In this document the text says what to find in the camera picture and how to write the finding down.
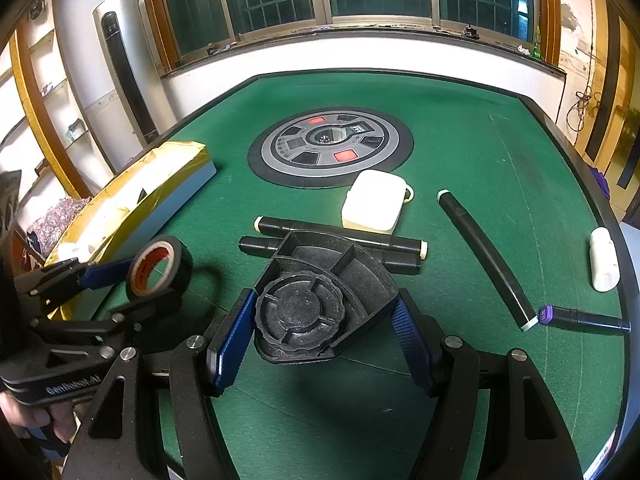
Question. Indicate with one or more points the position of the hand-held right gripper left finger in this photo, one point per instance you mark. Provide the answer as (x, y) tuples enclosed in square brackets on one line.
[(227, 350)]

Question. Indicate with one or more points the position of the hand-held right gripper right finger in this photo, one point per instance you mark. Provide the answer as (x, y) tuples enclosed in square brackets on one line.
[(407, 340)]

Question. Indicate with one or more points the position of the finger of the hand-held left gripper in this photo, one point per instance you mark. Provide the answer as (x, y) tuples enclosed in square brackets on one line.
[(105, 272), (125, 317)]

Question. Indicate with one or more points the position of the black tape roll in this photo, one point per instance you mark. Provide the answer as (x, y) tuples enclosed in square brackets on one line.
[(180, 260)]

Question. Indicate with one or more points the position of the black plastic fan-shaped part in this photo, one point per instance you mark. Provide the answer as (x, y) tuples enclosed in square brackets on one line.
[(325, 280)]

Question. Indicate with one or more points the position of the foam box with yellow tape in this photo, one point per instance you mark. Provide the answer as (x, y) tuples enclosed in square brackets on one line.
[(150, 180)]

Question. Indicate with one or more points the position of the person's left hand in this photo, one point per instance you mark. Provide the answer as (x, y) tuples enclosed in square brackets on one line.
[(50, 415)]

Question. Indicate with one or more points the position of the patterned cloth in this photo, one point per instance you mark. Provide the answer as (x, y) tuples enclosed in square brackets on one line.
[(55, 220)]

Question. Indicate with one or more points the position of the thick black marker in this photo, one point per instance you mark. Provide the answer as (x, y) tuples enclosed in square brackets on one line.
[(255, 246)]

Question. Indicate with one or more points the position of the long black marker white ends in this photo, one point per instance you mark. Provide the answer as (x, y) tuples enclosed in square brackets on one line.
[(480, 250)]

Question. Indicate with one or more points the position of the black marker cream ends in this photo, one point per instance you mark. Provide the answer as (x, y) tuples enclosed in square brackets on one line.
[(272, 226)]

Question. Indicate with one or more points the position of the white power adapter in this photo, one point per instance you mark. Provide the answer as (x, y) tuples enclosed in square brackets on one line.
[(372, 202)]

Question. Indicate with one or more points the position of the black marker purple cap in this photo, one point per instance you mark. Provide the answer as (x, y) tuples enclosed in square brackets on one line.
[(590, 319)]

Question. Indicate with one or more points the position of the round grey table control panel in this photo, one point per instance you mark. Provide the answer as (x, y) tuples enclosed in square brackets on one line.
[(280, 160)]

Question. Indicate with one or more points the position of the white standing air conditioner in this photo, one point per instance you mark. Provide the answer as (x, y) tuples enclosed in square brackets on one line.
[(120, 60)]

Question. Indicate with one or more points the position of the small plain white bottle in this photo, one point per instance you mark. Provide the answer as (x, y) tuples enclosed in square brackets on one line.
[(605, 260)]

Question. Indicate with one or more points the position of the wooden wall shelf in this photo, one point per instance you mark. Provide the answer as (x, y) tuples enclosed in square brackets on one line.
[(50, 110)]

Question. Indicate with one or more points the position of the glass door gold frame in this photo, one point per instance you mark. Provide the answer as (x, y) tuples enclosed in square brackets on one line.
[(607, 85)]

